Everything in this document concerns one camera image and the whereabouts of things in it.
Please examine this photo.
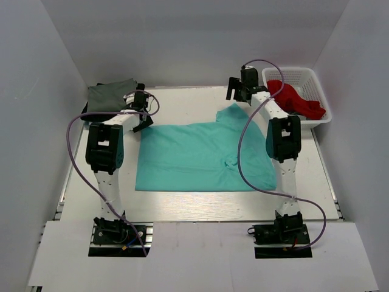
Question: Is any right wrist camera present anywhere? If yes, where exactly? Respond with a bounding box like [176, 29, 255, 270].
[241, 64, 255, 70]

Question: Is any purple cable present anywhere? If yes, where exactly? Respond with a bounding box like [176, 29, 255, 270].
[236, 58, 328, 251]
[66, 90, 160, 257]

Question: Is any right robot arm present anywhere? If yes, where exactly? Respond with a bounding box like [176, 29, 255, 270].
[226, 65, 301, 218]

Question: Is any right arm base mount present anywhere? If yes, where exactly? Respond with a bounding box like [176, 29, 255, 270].
[247, 222, 312, 259]

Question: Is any teal t shirt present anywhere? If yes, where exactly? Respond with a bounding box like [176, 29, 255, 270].
[135, 104, 277, 192]

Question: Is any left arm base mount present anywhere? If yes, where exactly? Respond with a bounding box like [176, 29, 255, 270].
[88, 223, 153, 258]

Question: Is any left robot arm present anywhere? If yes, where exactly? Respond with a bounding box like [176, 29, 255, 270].
[86, 89, 153, 221]

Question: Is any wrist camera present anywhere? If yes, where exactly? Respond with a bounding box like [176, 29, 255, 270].
[123, 93, 135, 105]
[241, 64, 255, 70]

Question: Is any white plastic basket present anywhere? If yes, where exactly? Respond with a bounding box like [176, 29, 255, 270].
[261, 67, 332, 130]

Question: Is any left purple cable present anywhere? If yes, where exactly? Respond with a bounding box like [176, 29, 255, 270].
[66, 90, 160, 257]

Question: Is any grey t shirt in basket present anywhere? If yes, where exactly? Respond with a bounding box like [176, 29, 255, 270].
[288, 86, 314, 122]

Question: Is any folded grey t shirt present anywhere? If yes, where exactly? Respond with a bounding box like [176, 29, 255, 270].
[86, 78, 137, 113]

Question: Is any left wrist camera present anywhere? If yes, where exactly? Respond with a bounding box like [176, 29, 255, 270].
[123, 93, 135, 105]

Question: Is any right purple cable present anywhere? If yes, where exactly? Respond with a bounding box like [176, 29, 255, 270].
[236, 58, 328, 251]

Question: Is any red t shirt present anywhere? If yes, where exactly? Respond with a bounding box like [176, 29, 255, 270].
[274, 84, 326, 120]

